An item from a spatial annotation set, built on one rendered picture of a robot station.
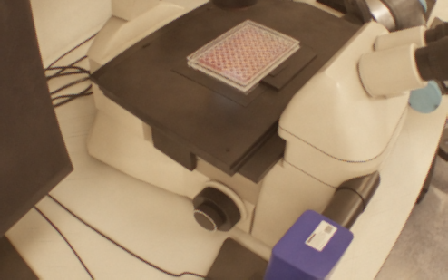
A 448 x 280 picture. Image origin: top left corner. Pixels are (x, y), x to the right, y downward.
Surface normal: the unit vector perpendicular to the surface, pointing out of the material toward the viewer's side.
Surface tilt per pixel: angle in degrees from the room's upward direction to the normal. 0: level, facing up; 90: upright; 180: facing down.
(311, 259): 0
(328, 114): 78
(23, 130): 86
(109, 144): 48
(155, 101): 0
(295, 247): 0
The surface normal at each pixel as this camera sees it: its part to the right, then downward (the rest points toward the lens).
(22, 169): 0.79, 0.40
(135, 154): -0.44, -0.04
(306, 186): -0.62, 0.55
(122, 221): 0.02, -0.70
